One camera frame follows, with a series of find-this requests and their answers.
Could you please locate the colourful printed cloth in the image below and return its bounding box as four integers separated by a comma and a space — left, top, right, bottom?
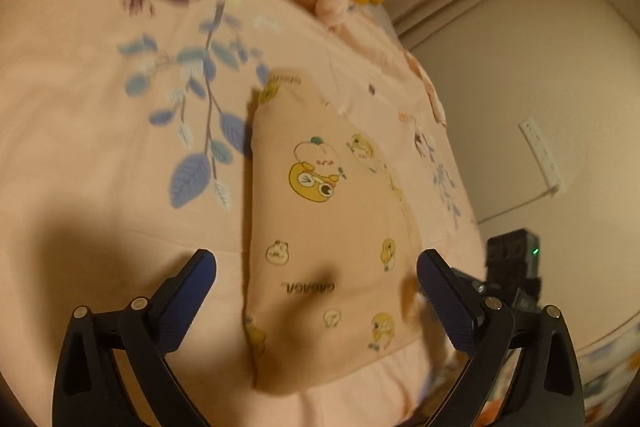
575, 332, 640, 414

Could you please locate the white power strip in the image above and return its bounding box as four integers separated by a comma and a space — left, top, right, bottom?
519, 117, 565, 196

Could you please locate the pink floral bed sheet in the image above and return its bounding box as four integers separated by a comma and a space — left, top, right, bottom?
0, 0, 493, 427

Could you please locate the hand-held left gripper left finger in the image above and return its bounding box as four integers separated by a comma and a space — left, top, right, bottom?
51, 248, 218, 427

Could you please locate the peach cartoon print garment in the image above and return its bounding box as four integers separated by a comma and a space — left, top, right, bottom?
242, 68, 431, 395

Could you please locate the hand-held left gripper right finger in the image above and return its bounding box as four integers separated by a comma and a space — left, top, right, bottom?
416, 248, 586, 427

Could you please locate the pink cloth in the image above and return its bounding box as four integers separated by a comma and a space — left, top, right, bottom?
314, 0, 362, 25

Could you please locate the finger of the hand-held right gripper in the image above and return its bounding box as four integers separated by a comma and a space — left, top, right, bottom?
450, 269, 490, 298

